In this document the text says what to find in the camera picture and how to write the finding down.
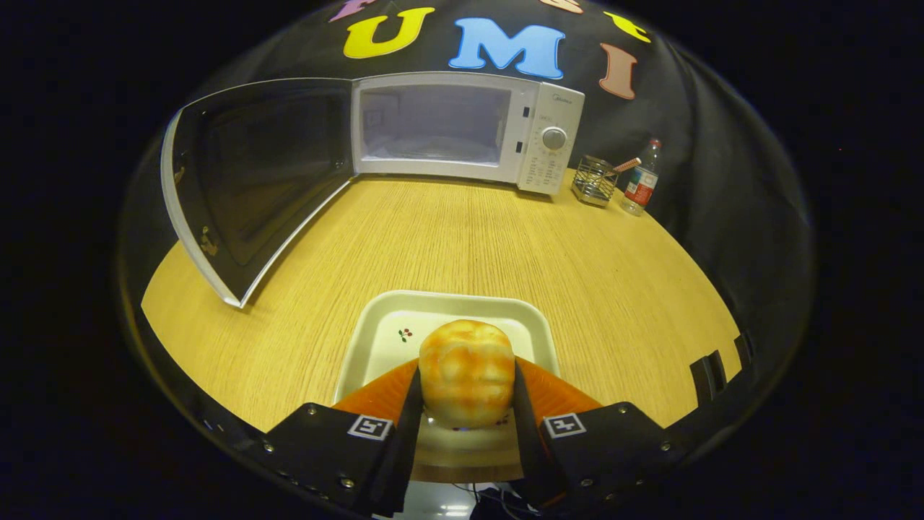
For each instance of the cream square plate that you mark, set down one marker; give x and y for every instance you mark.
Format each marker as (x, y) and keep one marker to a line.
(390, 325)

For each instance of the golden bread bun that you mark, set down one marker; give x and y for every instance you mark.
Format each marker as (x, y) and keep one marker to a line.
(465, 368)

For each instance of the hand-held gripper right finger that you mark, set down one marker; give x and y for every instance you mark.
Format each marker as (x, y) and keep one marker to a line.
(527, 448)

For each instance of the white microwave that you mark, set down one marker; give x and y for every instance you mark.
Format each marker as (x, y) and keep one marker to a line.
(253, 166)

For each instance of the clear bottle with red label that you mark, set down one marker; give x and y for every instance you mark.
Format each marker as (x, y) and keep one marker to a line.
(639, 188)

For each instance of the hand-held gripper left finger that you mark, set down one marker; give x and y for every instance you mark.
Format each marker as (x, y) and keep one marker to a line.
(404, 448)

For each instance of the black table edge bracket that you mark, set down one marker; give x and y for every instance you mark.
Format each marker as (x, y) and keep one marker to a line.
(707, 375)
(744, 349)

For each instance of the red striped straw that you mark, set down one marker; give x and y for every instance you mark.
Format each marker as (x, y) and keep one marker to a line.
(628, 165)

